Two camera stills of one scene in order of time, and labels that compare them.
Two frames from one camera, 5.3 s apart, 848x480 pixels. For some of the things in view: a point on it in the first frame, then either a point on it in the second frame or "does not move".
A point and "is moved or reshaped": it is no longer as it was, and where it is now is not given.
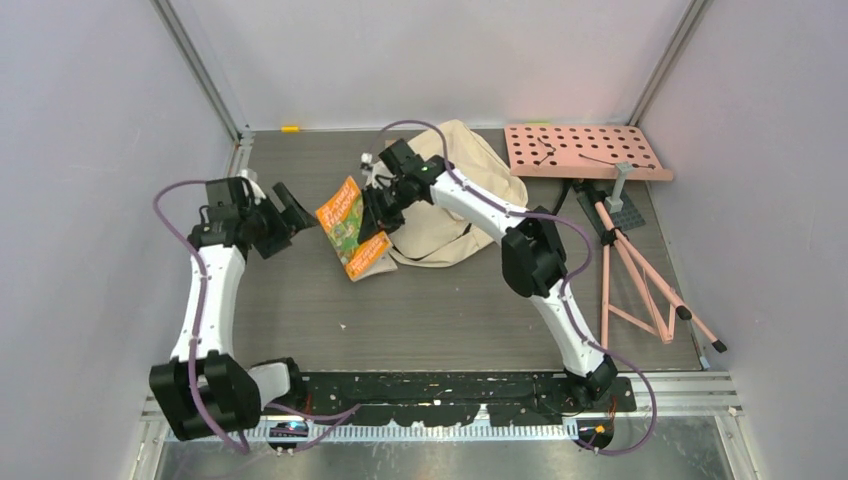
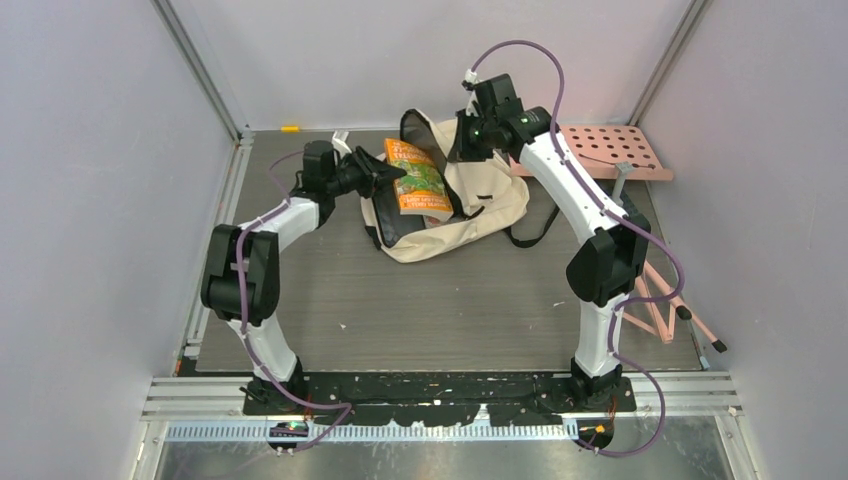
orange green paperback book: x=339 y=217 is moved or reshaped
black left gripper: x=293 y=215 -> x=372 y=172
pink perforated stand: x=565 y=151 does not move
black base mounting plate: x=508 y=399 does not move
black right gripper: x=375 y=216 -> x=461 y=151
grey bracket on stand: x=615 y=202 does not move
